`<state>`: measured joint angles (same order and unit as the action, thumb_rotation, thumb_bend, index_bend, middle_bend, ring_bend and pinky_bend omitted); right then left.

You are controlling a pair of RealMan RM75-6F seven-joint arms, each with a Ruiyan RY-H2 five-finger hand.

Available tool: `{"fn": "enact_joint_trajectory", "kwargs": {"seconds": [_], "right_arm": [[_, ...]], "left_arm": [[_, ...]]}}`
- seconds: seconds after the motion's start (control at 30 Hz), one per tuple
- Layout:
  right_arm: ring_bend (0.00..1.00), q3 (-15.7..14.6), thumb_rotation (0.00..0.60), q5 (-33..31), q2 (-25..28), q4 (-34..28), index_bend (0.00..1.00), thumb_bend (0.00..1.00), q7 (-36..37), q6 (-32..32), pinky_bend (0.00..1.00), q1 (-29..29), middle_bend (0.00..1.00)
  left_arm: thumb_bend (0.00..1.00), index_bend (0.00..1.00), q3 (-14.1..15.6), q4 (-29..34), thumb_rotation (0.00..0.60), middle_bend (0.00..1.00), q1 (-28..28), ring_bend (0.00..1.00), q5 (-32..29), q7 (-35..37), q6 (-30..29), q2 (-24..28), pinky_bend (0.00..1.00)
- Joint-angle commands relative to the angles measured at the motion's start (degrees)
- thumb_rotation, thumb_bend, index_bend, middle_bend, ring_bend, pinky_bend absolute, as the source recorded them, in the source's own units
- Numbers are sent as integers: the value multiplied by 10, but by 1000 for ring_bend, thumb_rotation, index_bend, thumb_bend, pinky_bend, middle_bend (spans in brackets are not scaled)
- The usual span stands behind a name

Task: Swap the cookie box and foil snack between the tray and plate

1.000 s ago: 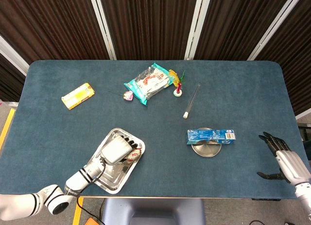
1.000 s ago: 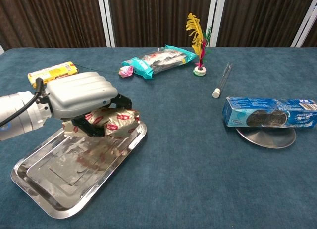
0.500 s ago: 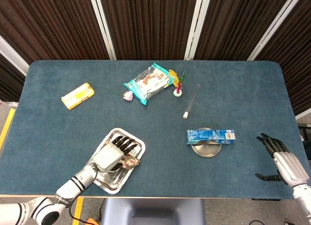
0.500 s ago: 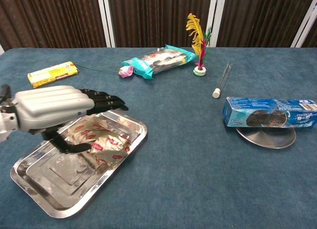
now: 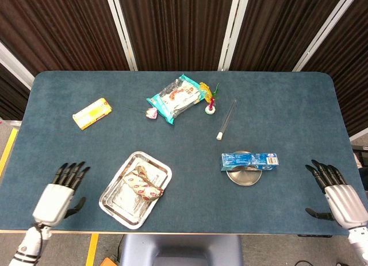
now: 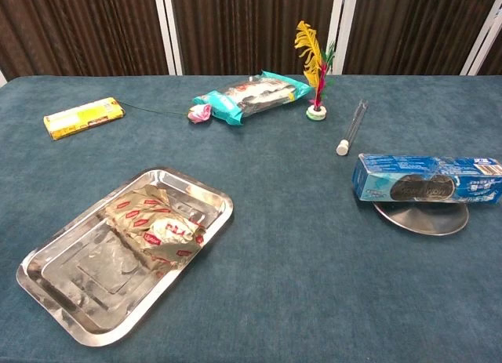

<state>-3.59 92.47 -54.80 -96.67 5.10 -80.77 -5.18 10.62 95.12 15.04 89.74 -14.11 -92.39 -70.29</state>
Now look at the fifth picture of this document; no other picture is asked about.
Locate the yellow feather shuttlecock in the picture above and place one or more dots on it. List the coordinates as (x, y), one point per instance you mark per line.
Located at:
(210, 108)

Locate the round steel plate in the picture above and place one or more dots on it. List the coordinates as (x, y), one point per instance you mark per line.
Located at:
(244, 178)

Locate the orange floor object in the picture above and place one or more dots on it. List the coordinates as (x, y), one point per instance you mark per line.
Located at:
(108, 262)

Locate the teal snack bag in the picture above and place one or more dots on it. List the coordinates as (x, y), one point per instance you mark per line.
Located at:
(175, 100)

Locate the white partition post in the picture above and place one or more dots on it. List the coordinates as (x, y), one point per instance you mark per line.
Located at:
(230, 30)
(325, 33)
(122, 30)
(14, 65)

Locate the blue snack packet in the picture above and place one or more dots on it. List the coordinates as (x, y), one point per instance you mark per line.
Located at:
(247, 161)

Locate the blue felt table mat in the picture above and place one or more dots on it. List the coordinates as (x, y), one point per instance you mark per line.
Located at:
(287, 119)

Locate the black equipment stand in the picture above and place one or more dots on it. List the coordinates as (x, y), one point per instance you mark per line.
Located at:
(362, 162)

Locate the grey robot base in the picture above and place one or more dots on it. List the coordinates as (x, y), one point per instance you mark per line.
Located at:
(181, 248)

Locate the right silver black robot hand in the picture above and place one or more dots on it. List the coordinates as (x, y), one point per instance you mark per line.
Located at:
(348, 204)

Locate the yellow flat box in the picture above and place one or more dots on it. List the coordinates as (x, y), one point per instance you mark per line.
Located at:
(92, 113)

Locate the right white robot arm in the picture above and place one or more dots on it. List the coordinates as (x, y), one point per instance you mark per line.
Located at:
(359, 240)

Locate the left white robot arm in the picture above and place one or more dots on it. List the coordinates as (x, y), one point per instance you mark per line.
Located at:
(28, 246)

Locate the rectangular steel tray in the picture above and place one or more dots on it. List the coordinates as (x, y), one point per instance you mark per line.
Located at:
(123, 208)

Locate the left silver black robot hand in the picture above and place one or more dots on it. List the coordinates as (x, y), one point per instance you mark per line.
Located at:
(53, 202)

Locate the glass test tube white cap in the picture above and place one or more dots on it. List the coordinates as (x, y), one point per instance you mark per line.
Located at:
(227, 119)

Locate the brown red snack packet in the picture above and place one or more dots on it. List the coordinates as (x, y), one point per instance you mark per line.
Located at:
(143, 185)

